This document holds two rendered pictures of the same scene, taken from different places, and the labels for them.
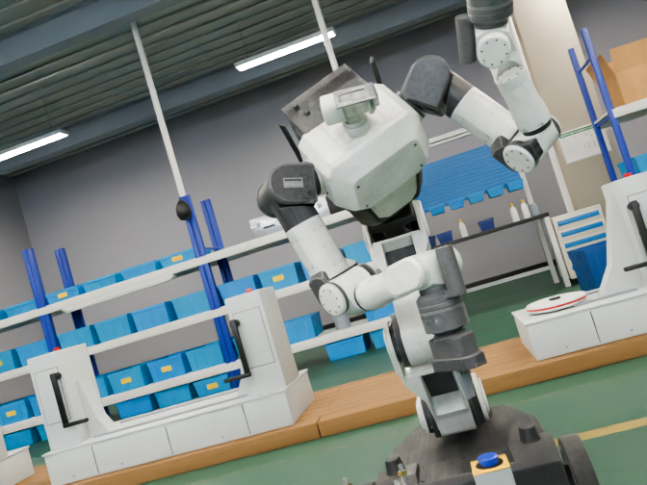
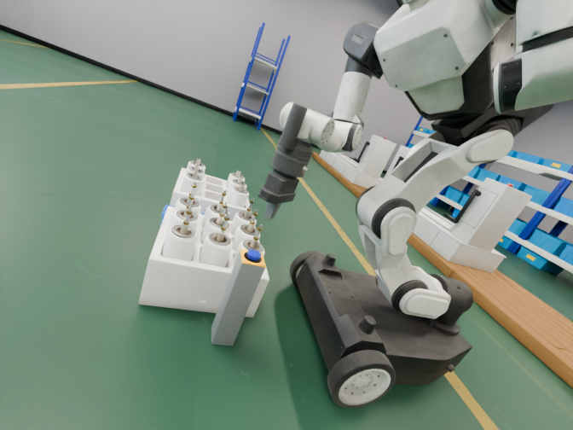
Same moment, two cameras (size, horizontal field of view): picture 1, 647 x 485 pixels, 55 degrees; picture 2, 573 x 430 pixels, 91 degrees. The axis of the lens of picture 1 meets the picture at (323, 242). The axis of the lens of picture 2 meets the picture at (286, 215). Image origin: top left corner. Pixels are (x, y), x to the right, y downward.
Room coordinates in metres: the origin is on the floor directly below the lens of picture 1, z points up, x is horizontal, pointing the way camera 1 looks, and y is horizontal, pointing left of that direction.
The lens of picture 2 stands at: (0.89, -0.81, 0.73)
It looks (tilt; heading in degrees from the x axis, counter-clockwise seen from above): 20 degrees down; 59
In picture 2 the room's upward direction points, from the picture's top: 23 degrees clockwise
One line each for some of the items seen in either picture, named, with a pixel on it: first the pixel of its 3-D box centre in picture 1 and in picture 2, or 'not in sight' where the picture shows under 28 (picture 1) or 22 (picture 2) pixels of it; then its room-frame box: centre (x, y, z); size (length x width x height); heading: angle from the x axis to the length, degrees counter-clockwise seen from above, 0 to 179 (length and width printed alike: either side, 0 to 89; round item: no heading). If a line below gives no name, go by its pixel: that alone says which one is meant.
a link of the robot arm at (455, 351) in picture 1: (451, 336); (285, 177); (1.22, -0.18, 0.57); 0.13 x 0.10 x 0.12; 34
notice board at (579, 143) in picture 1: (583, 141); not in sight; (6.79, -3.06, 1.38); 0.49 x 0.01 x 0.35; 80
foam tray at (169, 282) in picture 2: not in sight; (207, 258); (1.18, 0.12, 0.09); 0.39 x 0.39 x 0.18; 81
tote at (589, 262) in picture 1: (605, 265); not in sight; (5.35, -2.25, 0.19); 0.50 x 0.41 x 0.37; 174
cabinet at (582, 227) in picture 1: (580, 244); not in sight; (6.38, -2.51, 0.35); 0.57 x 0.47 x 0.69; 170
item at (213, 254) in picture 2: not in sight; (212, 261); (1.17, 0.00, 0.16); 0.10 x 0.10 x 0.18
